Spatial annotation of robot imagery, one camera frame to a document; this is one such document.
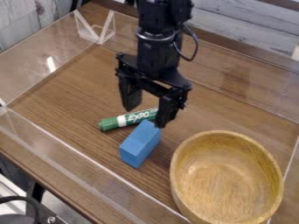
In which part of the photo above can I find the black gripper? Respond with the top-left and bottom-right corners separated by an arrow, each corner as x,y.
116,28 -> 192,129

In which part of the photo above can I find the blue rectangular block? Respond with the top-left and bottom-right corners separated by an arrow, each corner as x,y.
119,120 -> 162,168

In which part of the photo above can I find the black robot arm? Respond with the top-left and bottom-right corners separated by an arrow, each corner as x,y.
116,0 -> 192,129

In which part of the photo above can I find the brown wooden bowl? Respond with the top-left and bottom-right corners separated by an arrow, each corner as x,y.
170,130 -> 284,224

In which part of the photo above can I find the green Expo marker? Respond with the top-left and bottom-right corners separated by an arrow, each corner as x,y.
97,108 -> 158,131

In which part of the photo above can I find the clear acrylic enclosure wall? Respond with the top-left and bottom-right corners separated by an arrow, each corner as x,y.
0,4 -> 299,224

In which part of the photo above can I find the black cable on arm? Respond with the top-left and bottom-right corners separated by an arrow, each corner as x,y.
172,24 -> 200,62

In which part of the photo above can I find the black metal table frame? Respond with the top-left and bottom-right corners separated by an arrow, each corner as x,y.
25,182 -> 67,224

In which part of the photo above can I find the black cable lower left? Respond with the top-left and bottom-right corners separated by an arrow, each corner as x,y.
0,196 -> 41,224

